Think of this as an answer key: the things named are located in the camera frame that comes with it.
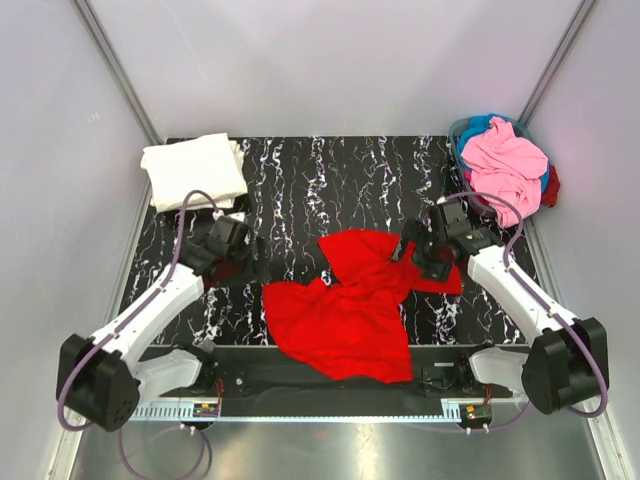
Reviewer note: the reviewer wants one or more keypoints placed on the left aluminium frame post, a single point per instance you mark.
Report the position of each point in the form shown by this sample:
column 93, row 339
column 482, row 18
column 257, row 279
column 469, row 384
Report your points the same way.
column 108, row 54

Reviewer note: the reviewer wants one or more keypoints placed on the left small circuit board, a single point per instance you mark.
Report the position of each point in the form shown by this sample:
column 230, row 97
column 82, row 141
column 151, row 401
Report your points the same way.
column 206, row 410

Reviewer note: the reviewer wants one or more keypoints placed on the dark red t-shirt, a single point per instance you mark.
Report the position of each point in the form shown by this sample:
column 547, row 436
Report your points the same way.
column 550, row 195

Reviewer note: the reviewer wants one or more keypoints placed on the right aluminium frame post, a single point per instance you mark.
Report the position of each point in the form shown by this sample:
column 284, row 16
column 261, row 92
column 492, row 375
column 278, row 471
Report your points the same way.
column 568, row 39

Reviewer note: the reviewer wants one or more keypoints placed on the grey laundry basket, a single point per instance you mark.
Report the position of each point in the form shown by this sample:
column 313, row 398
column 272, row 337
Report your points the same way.
column 478, row 205

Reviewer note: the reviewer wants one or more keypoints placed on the folded white t-shirt stack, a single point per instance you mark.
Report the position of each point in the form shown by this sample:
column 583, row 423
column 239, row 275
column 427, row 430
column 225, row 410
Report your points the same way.
column 210, row 163

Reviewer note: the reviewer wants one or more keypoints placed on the small circuit board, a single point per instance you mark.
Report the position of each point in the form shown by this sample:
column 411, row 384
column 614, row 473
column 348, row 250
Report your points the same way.
column 206, row 410
column 478, row 411

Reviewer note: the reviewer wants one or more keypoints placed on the right small circuit board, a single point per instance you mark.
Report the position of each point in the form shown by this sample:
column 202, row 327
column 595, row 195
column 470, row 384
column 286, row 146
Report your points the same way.
column 478, row 411

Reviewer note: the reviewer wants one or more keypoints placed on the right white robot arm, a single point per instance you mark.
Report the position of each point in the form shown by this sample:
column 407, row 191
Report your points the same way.
column 566, row 366

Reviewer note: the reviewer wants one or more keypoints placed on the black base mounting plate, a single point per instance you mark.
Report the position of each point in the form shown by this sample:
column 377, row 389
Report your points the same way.
column 264, row 374

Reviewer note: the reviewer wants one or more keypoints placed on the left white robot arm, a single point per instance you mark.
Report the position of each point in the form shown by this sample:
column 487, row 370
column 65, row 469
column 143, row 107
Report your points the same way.
column 104, row 377

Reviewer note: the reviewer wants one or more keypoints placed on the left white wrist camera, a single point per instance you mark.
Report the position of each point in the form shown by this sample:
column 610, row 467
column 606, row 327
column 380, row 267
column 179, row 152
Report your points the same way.
column 233, row 216

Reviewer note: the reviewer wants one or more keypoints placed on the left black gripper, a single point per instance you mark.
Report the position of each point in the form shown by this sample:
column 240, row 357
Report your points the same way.
column 262, row 264

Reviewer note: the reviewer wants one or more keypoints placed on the blue t-shirt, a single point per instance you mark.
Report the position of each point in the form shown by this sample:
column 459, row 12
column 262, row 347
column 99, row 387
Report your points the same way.
column 478, row 125

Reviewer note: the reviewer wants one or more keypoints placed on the aluminium frame post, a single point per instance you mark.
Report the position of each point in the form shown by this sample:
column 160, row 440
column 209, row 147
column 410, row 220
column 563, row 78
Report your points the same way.
column 108, row 54
column 568, row 39

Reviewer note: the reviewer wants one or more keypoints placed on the pink t-shirt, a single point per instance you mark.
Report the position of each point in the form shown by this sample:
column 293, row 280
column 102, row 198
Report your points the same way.
column 507, row 169

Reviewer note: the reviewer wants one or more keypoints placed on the slotted grey cable duct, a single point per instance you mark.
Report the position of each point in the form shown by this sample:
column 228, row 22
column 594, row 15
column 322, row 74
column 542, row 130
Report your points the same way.
column 425, row 411

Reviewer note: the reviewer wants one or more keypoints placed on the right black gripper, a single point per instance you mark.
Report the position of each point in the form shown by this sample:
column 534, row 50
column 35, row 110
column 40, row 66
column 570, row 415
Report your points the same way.
column 431, row 272

